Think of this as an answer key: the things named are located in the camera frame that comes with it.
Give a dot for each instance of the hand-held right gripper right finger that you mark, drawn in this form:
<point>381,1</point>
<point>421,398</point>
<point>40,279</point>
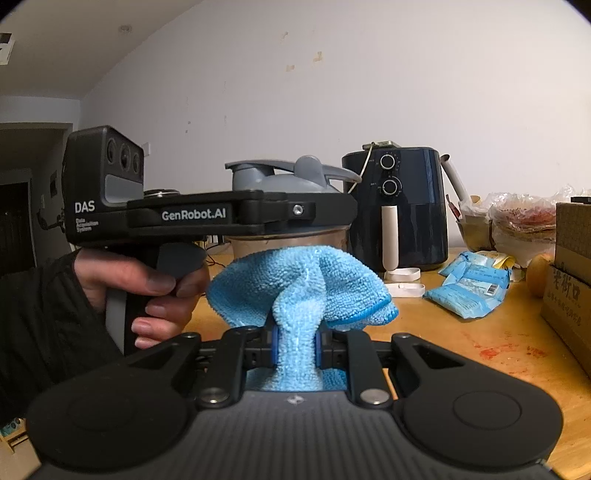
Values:
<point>318,348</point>

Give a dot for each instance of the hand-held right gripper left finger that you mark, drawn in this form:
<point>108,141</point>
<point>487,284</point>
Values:
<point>275,346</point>

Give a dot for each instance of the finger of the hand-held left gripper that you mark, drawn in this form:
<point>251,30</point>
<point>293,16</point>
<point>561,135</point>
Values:
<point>318,210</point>

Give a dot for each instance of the grey lid shaker bottle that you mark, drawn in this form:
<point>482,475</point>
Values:
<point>277,177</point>

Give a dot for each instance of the blue microfibre cloth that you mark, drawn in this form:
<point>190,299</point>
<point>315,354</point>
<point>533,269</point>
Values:
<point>300,281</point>

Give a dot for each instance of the person's left forearm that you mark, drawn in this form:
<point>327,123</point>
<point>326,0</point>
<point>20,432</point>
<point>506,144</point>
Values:
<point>41,332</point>

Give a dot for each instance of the person's left hand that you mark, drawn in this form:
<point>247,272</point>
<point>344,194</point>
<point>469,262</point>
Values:
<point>120,272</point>

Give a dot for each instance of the flat grey device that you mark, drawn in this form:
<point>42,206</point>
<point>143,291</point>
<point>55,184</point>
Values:
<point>377,144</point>

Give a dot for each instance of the dark blue air fryer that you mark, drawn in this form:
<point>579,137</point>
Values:
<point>420,221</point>

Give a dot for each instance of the white tube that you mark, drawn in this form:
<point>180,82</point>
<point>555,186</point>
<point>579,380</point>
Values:
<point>455,177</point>

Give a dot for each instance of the blue snack packet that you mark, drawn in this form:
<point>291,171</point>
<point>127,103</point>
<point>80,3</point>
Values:
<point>466,297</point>
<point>471,267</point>

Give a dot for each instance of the yellow snack packet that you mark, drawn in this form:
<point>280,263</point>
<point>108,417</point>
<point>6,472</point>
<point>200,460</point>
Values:
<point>501,261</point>

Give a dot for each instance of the clear bag with red food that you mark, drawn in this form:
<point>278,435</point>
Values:
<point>521,221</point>

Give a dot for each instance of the round brown fruit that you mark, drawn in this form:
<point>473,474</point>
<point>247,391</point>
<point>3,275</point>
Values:
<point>539,276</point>

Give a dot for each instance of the printed cardboard box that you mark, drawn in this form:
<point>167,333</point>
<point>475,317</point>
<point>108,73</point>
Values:
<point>570,314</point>

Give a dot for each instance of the plain cardboard box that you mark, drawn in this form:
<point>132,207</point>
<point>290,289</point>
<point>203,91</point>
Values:
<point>575,235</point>

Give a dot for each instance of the black tray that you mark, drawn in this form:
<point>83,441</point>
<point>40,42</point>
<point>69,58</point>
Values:
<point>581,199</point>

